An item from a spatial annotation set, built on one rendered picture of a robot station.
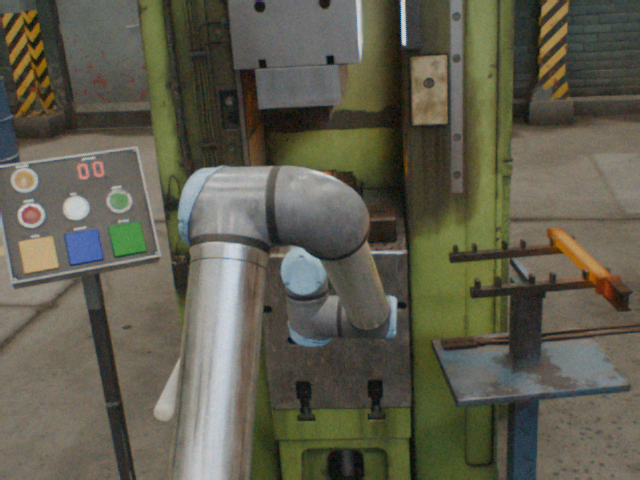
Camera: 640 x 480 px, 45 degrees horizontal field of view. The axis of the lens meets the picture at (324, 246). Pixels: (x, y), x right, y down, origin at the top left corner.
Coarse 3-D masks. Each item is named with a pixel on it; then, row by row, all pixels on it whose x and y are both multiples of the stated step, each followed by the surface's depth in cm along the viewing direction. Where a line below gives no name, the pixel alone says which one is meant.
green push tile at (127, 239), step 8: (128, 224) 185; (136, 224) 185; (112, 232) 183; (120, 232) 184; (128, 232) 184; (136, 232) 185; (112, 240) 183; (120, 240) 183; (128, 240) 184; (136, 240) 184; (112, 248) 184; (120, 248) 183; (128, 248) 183; (136, 248) 184; (144, 248) 185; (120, 256) 183
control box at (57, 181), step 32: (64, 160) 184; (96, 160) 186; (128, 160) 188; (0, 192) 179; (32, 192) 181; (64, 192) 183; (96, 192) 185; (128, 192) 187; (0, 224) 177; (64, 224) 181; (96, 224) 183; (64, 256) 180; (128, 256) 184; (160, 256) 186
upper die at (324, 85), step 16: (256, 80) 185; (272, 80) 185; (288, 80) 184; (304, 80) 184; (320, 80) 184; (336, 80) 184; (272, 96) 186; (288, 96) 186; (304, 96) 185; (320, 96) 185; (336, 96) 185
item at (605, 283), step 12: (552, 228) 195; (564, 240) 187; (564, 252) 185; (576, 252) 179; (576, 264) 177; (588, 264) 172; (600, 276) 166; (612, 276) 163; (600, 288) 164; (612, 288) 161; (624, 288) 157; (612, 300) 161; (624, 300) 156
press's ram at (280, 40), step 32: (256, 0) 178; (288, 0) 178; (320, 0) 178; (352, 0) 177; (256, 32) 181; (288, 32) 180; (320, 32) 180; (352, 32) 179; (256, 64) 183; (288, 64) 183; (320, 64) 182
